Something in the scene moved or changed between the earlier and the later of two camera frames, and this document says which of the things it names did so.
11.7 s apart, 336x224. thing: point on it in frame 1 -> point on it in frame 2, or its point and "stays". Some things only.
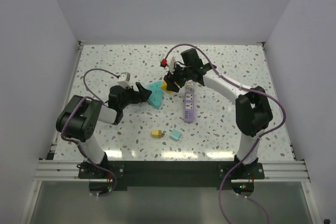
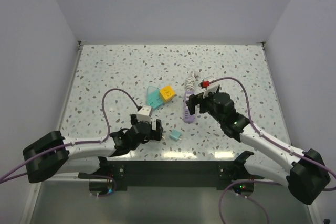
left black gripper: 142,96 -> 154,134
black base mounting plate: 171,175 stays
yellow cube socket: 164,86 -> 166,93
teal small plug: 175,135 stays
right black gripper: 171,85 -> 195,99
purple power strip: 189,107 stays
